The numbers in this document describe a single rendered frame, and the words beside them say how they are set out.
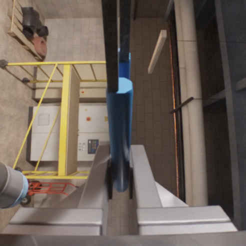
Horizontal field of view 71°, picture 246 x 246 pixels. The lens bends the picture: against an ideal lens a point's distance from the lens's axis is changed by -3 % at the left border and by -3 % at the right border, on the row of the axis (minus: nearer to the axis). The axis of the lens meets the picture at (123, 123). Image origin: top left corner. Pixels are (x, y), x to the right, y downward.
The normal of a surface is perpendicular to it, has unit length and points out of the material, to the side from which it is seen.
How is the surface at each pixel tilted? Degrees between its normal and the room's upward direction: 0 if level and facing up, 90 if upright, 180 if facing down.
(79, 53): 90
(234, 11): 90
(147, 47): 90
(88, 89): 90
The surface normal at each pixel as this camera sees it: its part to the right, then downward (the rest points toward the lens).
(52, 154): 0.00, -0.13
